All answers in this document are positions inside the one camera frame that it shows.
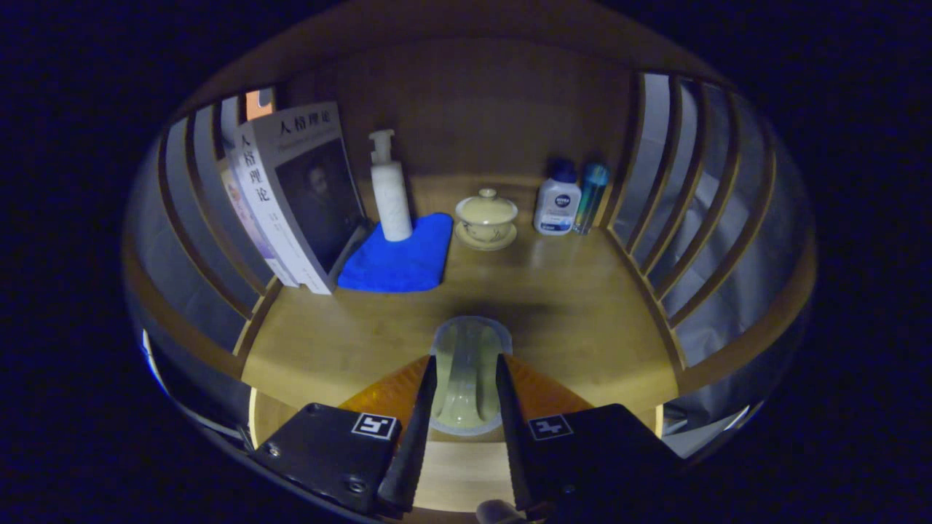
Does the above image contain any white lotion bottle blue cap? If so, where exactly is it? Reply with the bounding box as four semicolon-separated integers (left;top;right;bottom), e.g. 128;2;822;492
533;159;583;237

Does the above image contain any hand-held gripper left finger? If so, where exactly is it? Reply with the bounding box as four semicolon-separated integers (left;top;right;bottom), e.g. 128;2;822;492
251;354;439;519

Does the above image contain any wooden cabinet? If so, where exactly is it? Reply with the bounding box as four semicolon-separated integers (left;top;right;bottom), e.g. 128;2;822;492
122;0;816;467

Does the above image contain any thin purple book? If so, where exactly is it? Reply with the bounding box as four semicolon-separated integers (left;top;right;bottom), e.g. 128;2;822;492
218;156;299;288

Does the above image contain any pale item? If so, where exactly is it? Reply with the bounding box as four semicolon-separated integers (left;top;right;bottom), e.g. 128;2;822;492
428;315;514;437

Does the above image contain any blue folded cloth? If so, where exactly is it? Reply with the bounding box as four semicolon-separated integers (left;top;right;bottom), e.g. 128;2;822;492
337;213;454;293

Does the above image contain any white book with dark portrait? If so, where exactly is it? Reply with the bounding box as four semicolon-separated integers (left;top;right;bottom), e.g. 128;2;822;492
237;102;367;295

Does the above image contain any white pump bottle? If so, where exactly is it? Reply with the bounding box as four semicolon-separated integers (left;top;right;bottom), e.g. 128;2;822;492
368;130;414;242

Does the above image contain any beige lidded teacup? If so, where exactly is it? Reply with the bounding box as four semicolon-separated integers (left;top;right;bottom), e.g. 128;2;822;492
454;188;520;252

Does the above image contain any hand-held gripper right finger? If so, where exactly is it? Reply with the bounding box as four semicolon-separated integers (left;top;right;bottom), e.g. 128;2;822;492
495;353;689;514

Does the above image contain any wooden countertop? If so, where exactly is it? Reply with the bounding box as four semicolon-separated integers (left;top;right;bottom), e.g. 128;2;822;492
240;173;679;419

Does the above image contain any teal slim bottle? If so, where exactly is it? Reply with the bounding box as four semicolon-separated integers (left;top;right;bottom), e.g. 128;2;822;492
573;162;610;235

